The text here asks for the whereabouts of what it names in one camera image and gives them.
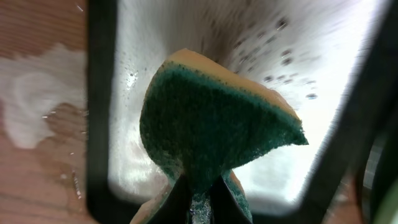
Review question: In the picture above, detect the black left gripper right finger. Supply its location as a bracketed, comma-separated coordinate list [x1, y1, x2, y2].
[210, 176, 251, 224]

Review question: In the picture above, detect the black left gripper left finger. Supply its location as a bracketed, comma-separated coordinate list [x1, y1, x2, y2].
[147, 175, 193, 224]

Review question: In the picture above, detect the green yellow sponge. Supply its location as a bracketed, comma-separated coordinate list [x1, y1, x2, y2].
[132, 49, 308, 223]

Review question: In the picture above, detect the rectangular black sponge tray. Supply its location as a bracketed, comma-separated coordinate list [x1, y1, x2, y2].
[86, 0, 397, 223]

